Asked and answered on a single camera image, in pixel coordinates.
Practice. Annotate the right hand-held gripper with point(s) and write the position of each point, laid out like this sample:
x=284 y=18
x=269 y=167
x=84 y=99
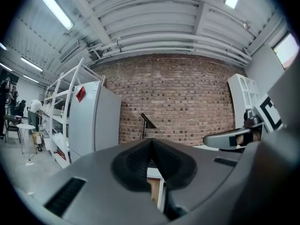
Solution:
x=269 y=111

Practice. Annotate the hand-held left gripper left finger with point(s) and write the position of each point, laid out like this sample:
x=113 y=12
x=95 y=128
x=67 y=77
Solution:
x=98 y=184

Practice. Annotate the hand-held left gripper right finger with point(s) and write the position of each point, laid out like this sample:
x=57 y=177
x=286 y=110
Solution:
x=201 y=170

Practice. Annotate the white arched cabinet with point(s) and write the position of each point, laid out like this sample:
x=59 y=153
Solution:
x=243 y=95

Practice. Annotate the white refrigerator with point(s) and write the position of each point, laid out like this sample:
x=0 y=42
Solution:
x=93 y=118

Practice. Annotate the black desk lamp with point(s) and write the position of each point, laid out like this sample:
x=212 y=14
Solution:
x=146 y=124

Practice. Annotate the white metal shelving rack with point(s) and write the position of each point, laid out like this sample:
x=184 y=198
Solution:
x=58 y=116

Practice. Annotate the round white side table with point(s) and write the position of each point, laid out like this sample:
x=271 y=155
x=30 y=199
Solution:
x=25 y=135

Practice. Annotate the red sticker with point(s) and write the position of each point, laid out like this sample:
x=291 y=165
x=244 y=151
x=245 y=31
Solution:
x=80 y=93

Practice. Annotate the dark chair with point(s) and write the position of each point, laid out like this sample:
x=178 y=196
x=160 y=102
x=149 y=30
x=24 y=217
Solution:
x=11 y=125

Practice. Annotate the window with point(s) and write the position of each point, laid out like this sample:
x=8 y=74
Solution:
x=287 y=50

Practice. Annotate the ceiling air vent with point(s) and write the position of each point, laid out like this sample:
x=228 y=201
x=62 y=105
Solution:
x=69 y=51

